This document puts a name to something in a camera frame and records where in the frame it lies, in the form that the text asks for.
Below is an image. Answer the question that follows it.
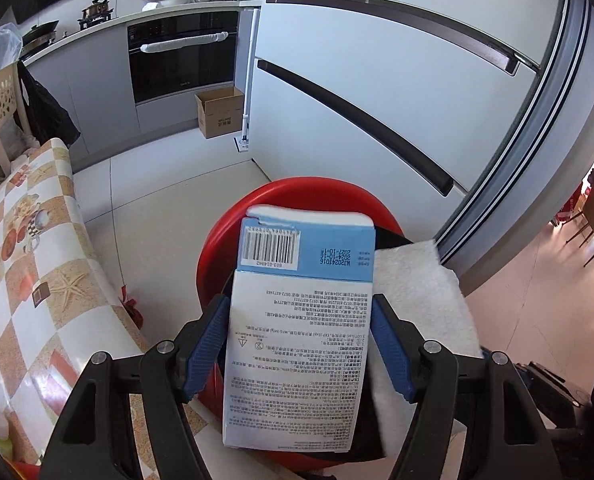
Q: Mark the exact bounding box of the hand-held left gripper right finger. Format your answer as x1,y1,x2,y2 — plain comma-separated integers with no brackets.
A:
372,294,562,480

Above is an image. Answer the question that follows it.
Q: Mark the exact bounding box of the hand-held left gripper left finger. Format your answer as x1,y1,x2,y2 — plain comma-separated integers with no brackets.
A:
40,294,233,480

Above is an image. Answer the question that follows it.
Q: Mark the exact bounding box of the white cloth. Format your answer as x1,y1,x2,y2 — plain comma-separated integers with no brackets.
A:
367,240,482,451

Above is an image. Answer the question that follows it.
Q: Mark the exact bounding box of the blue and white carton box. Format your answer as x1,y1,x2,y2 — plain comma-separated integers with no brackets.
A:
222,205,377,453

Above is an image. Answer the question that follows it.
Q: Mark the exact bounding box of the black trash bin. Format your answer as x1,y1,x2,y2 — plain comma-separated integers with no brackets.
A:
217,227,418,461

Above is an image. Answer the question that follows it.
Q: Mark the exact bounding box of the red plastic stool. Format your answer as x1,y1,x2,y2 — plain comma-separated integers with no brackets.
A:
195,177,405,476

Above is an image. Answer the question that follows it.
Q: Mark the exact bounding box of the cardboard box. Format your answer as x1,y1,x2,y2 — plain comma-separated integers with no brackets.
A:
194,86,245,139

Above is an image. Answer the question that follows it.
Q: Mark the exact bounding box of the white refrigerator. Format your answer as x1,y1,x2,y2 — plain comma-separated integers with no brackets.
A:
249,0,572,211

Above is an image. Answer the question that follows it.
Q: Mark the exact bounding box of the white mop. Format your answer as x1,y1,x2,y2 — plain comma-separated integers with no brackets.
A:
233,7,259,152

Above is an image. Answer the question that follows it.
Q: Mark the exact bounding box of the black built-in oven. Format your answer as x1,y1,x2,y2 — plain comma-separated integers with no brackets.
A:
126,10,240,107

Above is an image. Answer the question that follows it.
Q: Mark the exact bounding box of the black garment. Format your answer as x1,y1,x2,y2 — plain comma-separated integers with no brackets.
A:
17,62,81,148

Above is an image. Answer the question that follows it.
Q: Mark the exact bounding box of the steel cooking pot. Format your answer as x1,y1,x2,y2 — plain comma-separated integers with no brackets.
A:
80,0,115,23

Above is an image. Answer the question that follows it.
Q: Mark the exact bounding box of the black wok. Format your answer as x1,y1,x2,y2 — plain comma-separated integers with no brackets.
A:
22,20,60,47

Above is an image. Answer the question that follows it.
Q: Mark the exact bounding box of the grey sliding door frame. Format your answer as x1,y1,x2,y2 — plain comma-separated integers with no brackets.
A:
437,0,594,266

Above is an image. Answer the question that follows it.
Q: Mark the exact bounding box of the white oven handle cover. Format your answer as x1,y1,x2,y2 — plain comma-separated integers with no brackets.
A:
140,31,228,54

